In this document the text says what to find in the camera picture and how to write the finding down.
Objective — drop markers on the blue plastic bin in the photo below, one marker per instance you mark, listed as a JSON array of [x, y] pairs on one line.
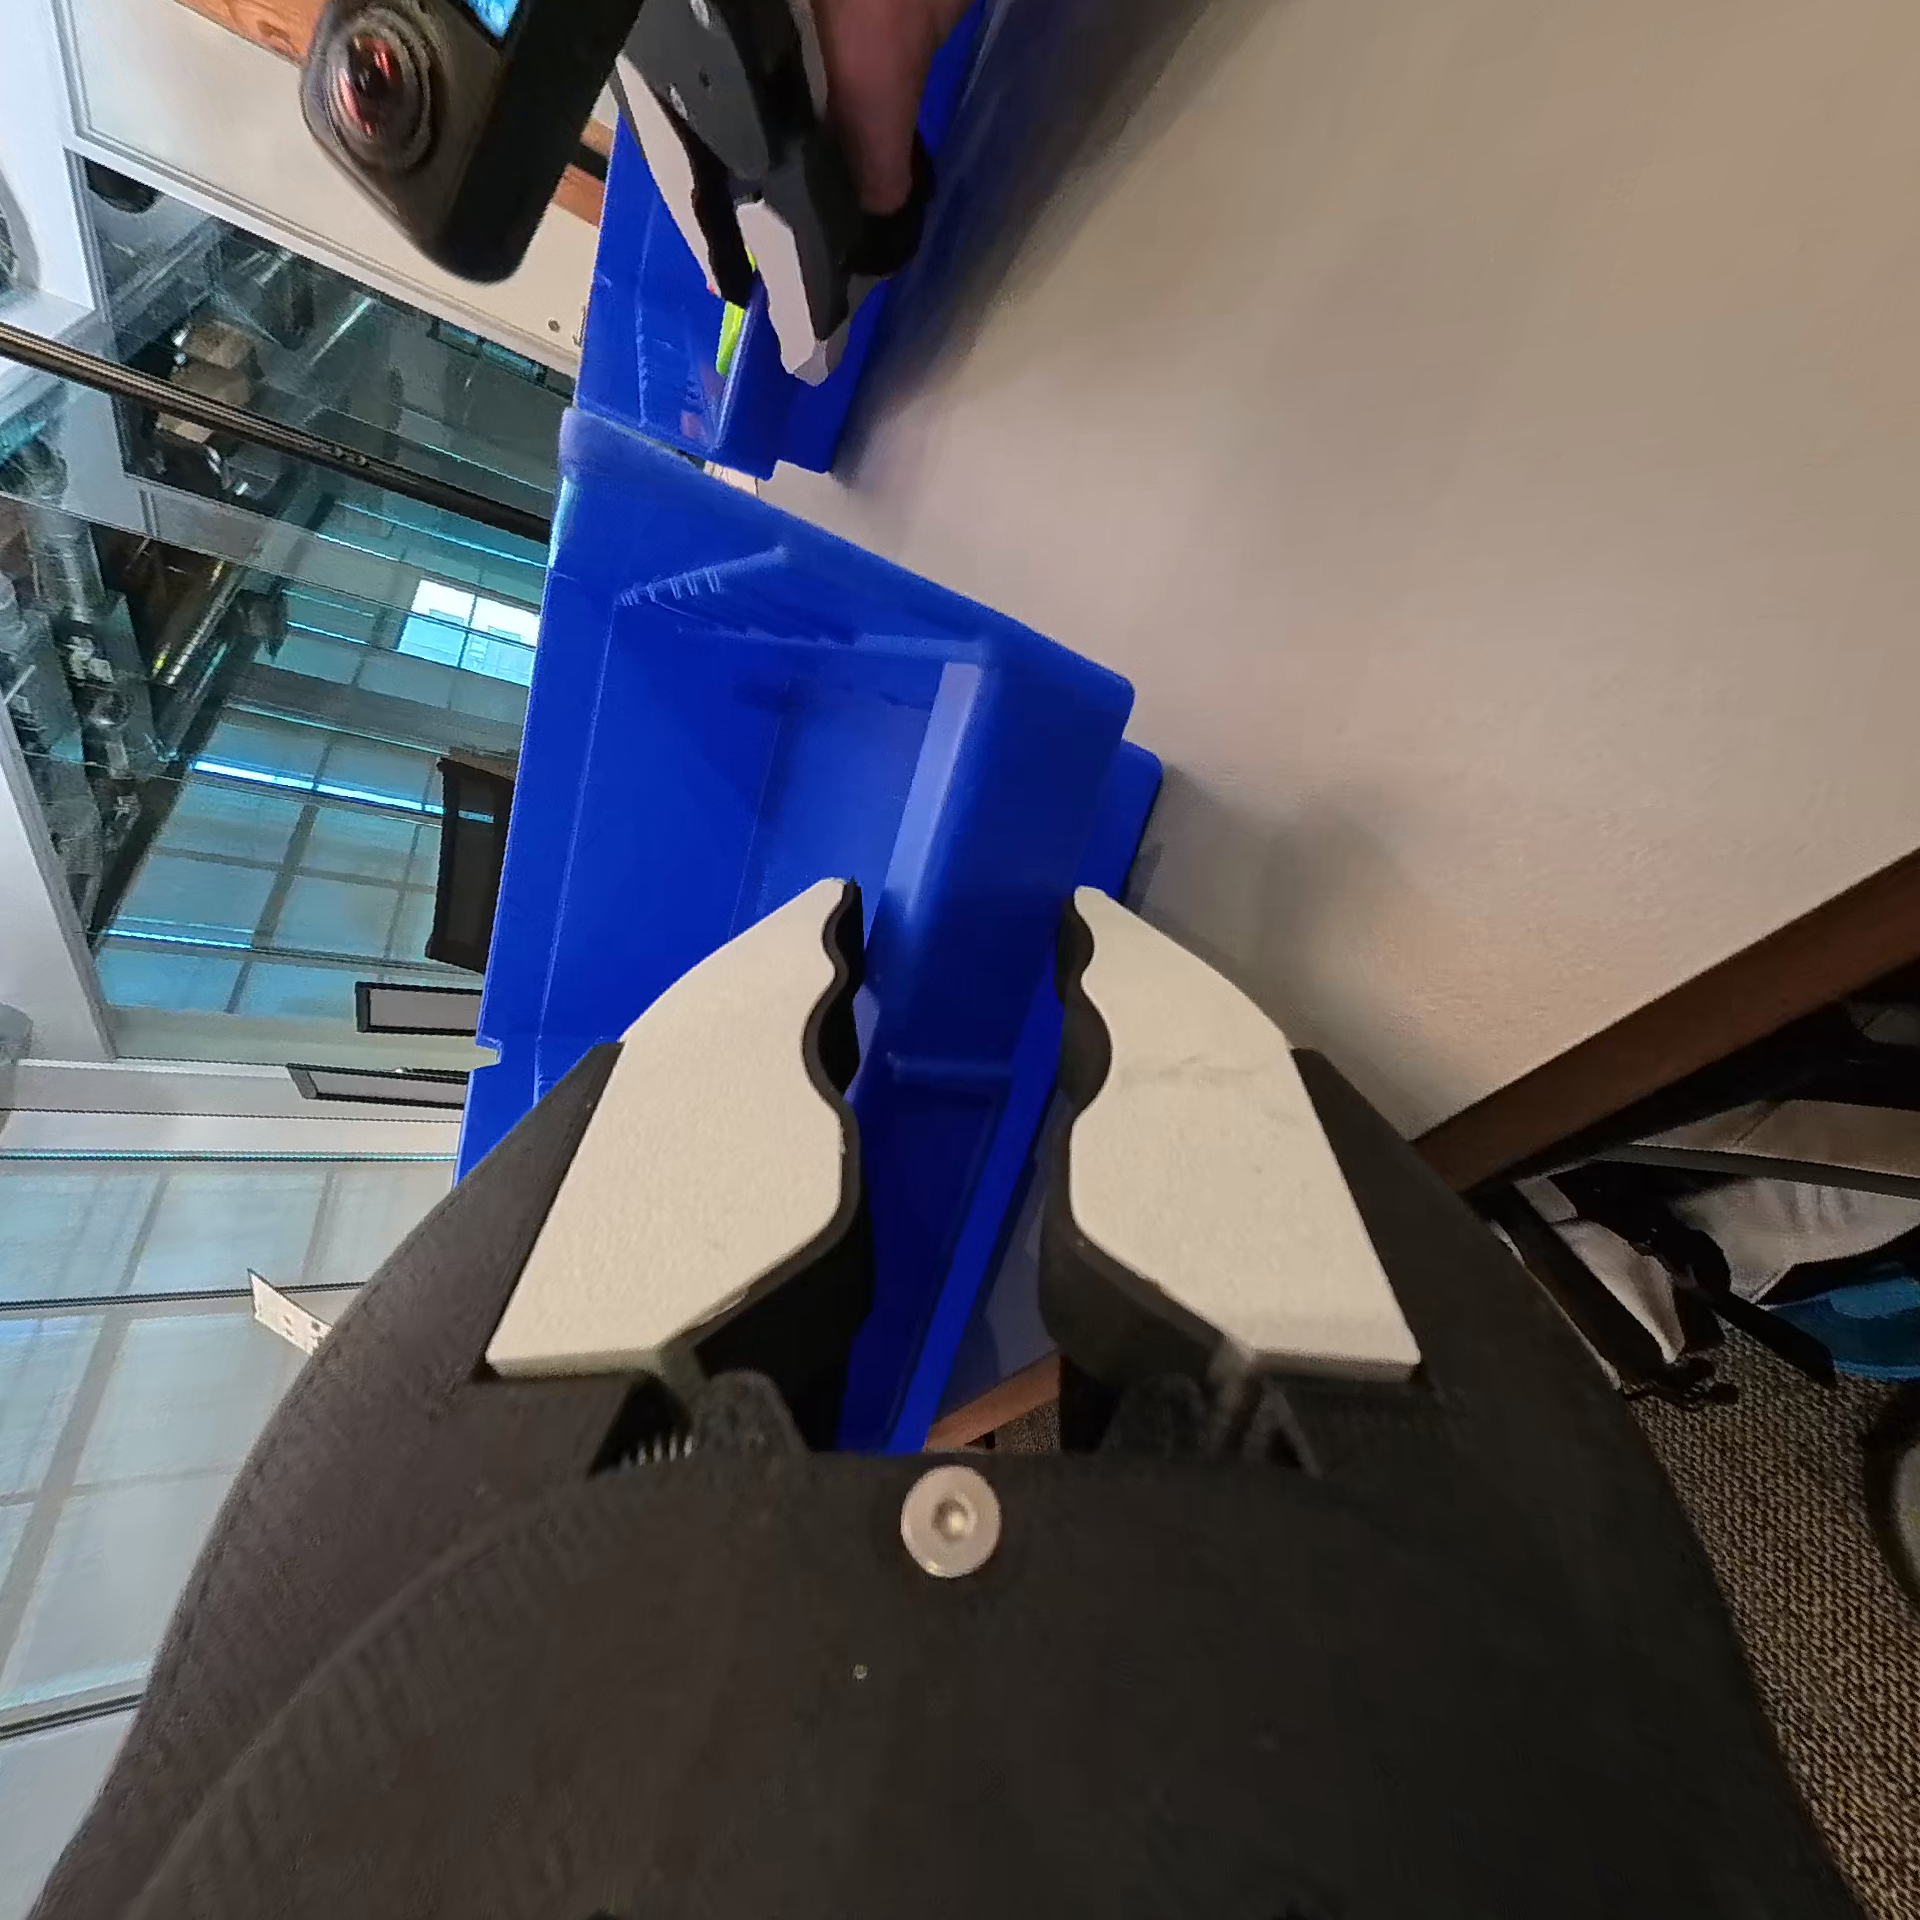
[[645, 270], [720, 780]]

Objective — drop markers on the person's right hand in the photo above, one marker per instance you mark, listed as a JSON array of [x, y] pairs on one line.
[[884, 91]]

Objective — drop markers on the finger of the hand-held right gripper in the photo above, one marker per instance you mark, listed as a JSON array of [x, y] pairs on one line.
[[674, 172], [797, 293]]

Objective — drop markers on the black and white bag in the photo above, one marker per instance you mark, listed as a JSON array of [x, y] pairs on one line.
[[1754, 1216]]

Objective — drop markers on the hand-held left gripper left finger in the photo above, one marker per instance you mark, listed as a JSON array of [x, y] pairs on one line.
[[705, 1156]]

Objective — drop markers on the grey desk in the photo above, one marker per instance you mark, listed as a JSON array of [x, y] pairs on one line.
[[1500, 451]]

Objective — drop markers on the green cube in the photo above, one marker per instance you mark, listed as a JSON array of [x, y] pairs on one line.
[[728, 341]]

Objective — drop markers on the black monitor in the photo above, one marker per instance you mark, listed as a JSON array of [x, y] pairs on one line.
[[456, 871]]

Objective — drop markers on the white tag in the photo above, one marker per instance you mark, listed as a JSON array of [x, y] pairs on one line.
[[285, 1312]]

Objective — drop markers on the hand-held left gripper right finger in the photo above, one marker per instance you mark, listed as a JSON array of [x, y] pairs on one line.
[[1215, 1185]]

